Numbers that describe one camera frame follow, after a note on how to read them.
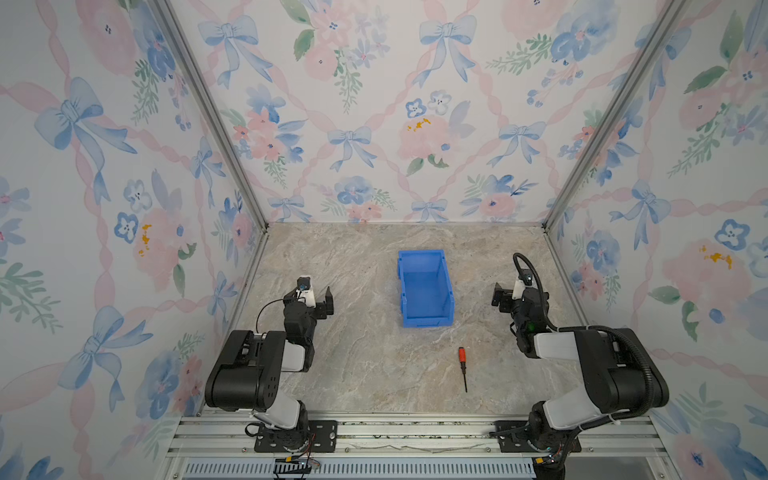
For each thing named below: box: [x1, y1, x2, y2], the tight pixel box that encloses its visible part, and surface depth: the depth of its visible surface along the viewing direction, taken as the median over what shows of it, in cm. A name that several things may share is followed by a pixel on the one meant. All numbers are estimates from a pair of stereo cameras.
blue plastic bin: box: [397, 249, 455, 328], surface depth 103 cm
